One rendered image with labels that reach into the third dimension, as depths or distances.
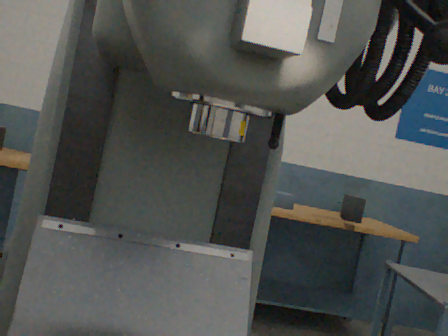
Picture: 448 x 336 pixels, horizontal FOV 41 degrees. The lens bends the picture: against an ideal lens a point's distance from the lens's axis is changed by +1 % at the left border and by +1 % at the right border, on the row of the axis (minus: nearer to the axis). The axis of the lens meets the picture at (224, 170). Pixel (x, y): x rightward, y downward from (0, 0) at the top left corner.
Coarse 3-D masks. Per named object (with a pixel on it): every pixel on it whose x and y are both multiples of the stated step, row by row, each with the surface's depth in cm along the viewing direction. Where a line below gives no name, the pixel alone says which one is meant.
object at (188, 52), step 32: (128, 0) 43; (160, 0) 40; (192, 0) 39; (224, 0) 39; (320, 0) 40; (352, 0) 41; (160, 32) 40; (192, 32) 39; (224, 32) 39; (320, 32) 40; (352, 32) 42; (160, 64) 42; (192, 64) 40; (224, 64) 40; (256, 64) 40; (288, 64) 40; (320, 64) 41; (224, 96) 43; (256, 96) 42; (288, 96) 42; (320, 96) 45
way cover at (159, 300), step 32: (64, 224) 83; (96, 224) 84; (32, 256) 80; (64, 256) 81; (96, 256) 82; (128, 256) 83; (160, 256) 85; (192, 256) 86; (224, 256) 87; (32, 288) 79; (64, 288) 80; (96, 288) 81; (128, 288) 82; (160, 288) 83; (192, 288) 84; (224, 288) 85; (32, 320) 77; (64, 320) 78; (96, 320) 79; (128, 320) 80; (160, 320) 81; (192, 320) 82; (224, 320) 84
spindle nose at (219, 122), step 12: (192, 108) 48; (204, 108) 47; (216, 108) 46; (192, 120) 48; (204, 120) 47; (216, 120) 46; (228, 120) 47; (240, 120) 47; (204, 132) 47; (216, 132) 46; (228, 132) 47
